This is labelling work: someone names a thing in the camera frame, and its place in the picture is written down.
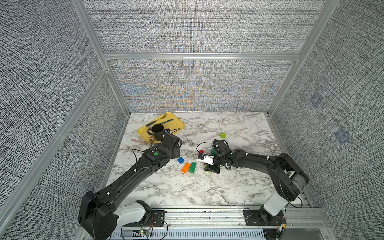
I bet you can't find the blue square lego brick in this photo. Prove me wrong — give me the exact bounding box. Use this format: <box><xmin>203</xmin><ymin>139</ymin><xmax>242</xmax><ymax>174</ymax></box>
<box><xmin>178</xmin><ymin>157</ymin><xmax>185</xmax><ymax>164</ymax></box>

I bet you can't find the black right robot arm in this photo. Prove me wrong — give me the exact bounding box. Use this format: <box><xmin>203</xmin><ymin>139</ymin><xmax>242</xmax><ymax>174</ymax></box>
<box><xmin>211</xmin><ymin>140</ymin><xmax>309</xmax><ymax>221</ymax></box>

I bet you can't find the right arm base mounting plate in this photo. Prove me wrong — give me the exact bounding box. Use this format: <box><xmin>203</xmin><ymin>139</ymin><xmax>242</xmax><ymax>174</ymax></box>
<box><xmin>243</xmin><ymin>208</ymin><xmax>286</xmax><ymax>227</ymax></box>

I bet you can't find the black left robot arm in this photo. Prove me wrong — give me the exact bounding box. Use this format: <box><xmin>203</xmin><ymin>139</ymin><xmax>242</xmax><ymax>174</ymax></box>
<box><xmin>78</xmin><ymin>134</ymin><xmax>183</xmax><ymax>240</ymax></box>

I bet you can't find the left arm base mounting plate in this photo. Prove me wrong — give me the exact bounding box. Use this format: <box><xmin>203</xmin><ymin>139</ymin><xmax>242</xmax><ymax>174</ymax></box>
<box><xmin>124</xmin><ymin>210</ymin><xmax>166</xmax><ymax>227</ymax></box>

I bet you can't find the orange long lego brick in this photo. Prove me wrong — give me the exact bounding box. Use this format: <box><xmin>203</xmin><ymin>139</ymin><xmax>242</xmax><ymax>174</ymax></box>
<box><xmin>182</xmin><ymin>163</ymin><xmax>191</xmax><ymax>174</ymax></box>

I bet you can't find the black mug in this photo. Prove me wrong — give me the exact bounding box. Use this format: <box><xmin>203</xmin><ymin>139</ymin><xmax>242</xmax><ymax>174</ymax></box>
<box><xmin>147</xmin><ymin>124</ymin><xmax>165</xmax><ymax>142</ymax></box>

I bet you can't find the yellow plastic tray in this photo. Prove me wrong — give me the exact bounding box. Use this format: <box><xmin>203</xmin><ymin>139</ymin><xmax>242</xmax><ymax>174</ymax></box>
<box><xmin>138</xmin><ymin>112</ymin><xmax>185</xmax><ymax>143</ymax></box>

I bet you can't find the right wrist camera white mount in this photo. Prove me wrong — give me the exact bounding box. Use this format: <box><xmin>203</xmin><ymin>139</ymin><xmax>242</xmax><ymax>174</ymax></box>
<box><xmin>198</xmin><ymin>153</ymin><xmax>214</xmax><ymax>166</ymax></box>

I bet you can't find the aluminium front rail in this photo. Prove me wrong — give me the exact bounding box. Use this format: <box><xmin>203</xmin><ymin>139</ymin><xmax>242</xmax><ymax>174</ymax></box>
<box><xmin>78</xmin><ymin>206</ymin><xmax>331</xmax><ymax>230</ymax></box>

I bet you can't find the green handled knife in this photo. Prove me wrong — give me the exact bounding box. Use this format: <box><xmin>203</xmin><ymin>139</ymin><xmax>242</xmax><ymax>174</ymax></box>
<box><xmin>159</xmin><ymin>118</ymin><xmax>174</xmax><ymax>125</ymax></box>

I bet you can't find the pink handled fork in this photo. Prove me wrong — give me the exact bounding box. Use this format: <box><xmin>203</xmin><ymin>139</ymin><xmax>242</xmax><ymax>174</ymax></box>
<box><xmin>131</xmin><ymin>139</ymin><xmax>147</xmax><ymax>144</ymax></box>

